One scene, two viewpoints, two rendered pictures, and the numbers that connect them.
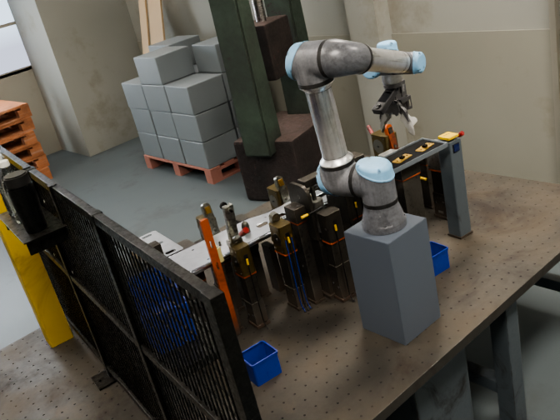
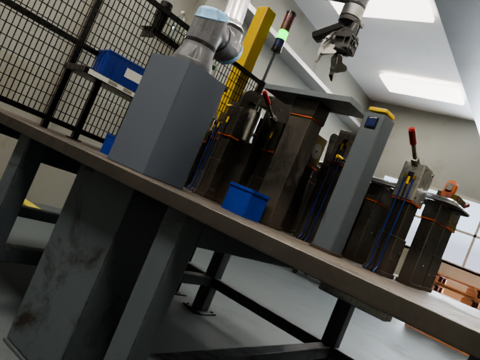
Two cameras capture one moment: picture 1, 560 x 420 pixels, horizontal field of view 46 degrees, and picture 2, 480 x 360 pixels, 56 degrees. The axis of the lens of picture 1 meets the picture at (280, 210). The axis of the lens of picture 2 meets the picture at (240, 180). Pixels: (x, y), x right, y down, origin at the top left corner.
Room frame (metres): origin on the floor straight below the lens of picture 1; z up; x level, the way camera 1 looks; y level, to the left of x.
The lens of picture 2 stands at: (1.83, -1.95, 0.75)
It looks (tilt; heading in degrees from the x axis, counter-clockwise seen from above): 2 degrees up; 72
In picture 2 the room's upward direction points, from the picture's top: 23 degrees clockwise
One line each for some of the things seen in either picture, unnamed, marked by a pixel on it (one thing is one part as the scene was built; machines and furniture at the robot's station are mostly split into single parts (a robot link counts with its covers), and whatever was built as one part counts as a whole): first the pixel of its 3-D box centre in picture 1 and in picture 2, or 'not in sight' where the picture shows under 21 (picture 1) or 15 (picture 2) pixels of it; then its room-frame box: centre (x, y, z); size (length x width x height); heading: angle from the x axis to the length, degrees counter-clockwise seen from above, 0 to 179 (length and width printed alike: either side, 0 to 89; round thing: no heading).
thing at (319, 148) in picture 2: not in sight; (293, 181); (2.52, -0.37, 0.89); 0.12 x 0.08 x 0.38; 29
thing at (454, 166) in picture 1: (454, 187); (352, 184); (2.54, -0.74, 0.92); 0.08 x 0.08 x 0.44; 29
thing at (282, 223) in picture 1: (292, 266); (211, 153); (2.28, 0.01, 0.88); 0.11 x 0.07 x 0.37; 29
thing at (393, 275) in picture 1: (393, 275); (167, 121); (2.01, -0.33, 0.90); 0.20 x 0.20 x 0.40; 36
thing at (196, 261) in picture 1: (315, 197); (301, 161); (2.62, -0.16, 1.00); 1.38 x 0.22 x 0.02; 119
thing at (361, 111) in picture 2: (402, 158); (314, 100); (2.42, -0.51, 1.16); 0.37 x 0.14 x 0.02; 119
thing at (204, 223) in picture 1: (221, 279); not in sight; (2.19, 0.27, 0.95); 0.03 x 0.01 x 0.50; 119
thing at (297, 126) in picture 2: (410, 211); (288, 163); (2.42, -0.51, 0.92); 0.10 x 0.08 x 0.45; 119
